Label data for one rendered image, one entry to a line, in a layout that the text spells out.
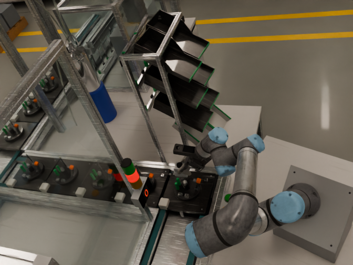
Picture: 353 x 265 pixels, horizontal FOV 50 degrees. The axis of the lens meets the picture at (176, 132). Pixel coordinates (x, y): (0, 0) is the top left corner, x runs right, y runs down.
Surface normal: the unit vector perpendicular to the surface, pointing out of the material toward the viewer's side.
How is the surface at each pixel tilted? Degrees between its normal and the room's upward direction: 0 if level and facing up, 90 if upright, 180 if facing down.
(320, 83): 0
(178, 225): 0
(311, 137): 0
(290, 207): 39
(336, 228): 44
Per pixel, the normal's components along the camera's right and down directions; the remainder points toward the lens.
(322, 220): -0.57, -0.02
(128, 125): -0.22, -0.68
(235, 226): 0.03, -0.09
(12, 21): 0.92, 0.07
